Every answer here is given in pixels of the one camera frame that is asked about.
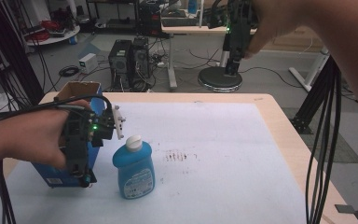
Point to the wooden desk with white leg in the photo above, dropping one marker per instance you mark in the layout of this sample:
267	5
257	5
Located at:
192	30

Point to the blue cardboard box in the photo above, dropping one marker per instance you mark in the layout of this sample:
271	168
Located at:
59	179

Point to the blue bottle with white cap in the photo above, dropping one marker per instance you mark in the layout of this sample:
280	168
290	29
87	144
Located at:
134	171

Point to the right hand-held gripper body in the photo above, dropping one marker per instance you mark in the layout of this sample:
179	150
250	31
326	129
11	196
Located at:
240	28

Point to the black metal frame stand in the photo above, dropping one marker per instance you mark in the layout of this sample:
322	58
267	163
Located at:
313	102

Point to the round black stand base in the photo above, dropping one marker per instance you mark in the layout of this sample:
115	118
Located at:
219	79

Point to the round white table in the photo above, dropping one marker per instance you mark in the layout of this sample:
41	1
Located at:
59	37

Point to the black keyboard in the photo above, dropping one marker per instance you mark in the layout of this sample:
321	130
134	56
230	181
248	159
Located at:
180	22

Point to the person's right hand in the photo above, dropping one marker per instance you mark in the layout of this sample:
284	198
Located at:
279	15

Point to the dark metal rack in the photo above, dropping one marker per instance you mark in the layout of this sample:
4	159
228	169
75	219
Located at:
9	46

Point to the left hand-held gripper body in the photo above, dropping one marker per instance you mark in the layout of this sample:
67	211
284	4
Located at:
77	133

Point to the small white device box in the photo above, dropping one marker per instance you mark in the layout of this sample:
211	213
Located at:
88	63

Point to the black computer tower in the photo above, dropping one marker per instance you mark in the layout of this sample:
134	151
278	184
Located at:
120	62

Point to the grey computer tower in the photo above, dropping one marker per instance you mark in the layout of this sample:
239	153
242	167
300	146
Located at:
141	57

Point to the person's left hand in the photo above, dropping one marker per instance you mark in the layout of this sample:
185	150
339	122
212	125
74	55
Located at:
40	137

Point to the white table mat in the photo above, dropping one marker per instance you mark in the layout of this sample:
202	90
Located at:
217	168

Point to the white stand leg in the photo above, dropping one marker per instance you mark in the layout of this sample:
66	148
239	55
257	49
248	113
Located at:
310	74

